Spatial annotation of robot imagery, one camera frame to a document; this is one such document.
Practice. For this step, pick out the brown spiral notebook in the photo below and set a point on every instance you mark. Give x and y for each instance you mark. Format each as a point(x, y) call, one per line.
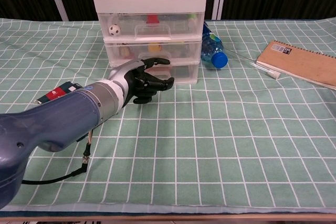
point(302, 62)

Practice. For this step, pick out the green checked tablecloth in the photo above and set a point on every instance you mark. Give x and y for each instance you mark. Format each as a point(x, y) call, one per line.
point(210, 134)

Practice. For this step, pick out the white plastic drawer organizer frame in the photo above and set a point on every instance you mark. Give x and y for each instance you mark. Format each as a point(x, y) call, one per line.
point(149, 3)

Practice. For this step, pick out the clear plastic lowest drawer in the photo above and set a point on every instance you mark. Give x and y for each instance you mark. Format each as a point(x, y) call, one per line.
point(185, 74)

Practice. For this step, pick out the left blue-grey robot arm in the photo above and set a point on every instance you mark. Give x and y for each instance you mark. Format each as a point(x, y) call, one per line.
point(52, 124)

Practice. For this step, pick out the green-topped item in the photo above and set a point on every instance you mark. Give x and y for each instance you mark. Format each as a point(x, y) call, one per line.
point(192, 19)

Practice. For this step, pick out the red item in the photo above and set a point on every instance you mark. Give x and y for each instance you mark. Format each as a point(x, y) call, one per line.
point(152, 19)

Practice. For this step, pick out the blue plastic water bottle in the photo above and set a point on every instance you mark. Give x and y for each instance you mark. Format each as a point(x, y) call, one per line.
point(210, 47)

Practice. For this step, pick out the small soccer ball toy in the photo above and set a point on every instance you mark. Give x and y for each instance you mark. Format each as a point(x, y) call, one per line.
point(114, 30)

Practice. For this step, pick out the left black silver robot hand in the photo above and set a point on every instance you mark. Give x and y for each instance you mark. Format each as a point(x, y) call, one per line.
point(128, 70)

